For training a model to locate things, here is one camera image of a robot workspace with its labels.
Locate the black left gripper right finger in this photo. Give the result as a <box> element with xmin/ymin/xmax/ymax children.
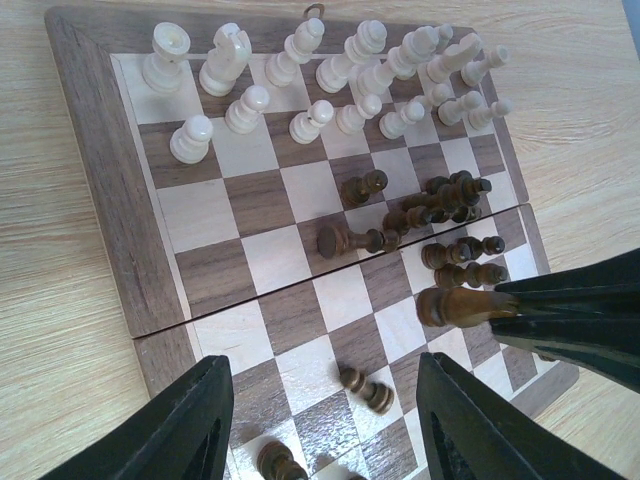
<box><xmin>416</xmin><ymin>353</ymin><xmax>621</xmax><ymax>479</ymax></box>

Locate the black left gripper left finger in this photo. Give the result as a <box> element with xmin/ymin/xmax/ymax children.
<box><xmin>44</xmin><ymin>355</ymin><xmax>234</xmax><ymax>479</ymax></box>

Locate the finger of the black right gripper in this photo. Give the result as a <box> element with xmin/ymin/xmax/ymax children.
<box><xmin>490</xmin><ymin>314</ymin><xmax>639</xmax><ymax>392</ymax></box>
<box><xmin>495</xmin><ymin>249</ymin><xmax>639</xmax><ymax>318</ymax></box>

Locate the dark brown bishop chess piece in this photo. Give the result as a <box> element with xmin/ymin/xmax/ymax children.
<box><xmin>416</xmin><ymin>287</ymin><xmax>519</xmax><ymax>328</ymax></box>

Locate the dark brown king chess piece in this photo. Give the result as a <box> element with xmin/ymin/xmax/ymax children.
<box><xmin>317</xmin><ymin>225</ymin><xmax>402</xmax><ymax>259</ymax></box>

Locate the white rook chess piece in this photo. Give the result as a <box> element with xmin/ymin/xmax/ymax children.
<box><xmin>142</xmin><ymin>22</ymin><xmax>191</xmax><ymax>94</ymax></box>

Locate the white knight chess piece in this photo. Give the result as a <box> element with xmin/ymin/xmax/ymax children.
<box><xmin>199</xmin><ymin>22</ymin><xmax>252</xmax><ymax>97</ymax></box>

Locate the wooden chessboard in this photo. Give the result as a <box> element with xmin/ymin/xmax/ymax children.
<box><xmin>45</xmin><ymin>6</ymin><xmax>578</xmax><ymax>479</ymax></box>

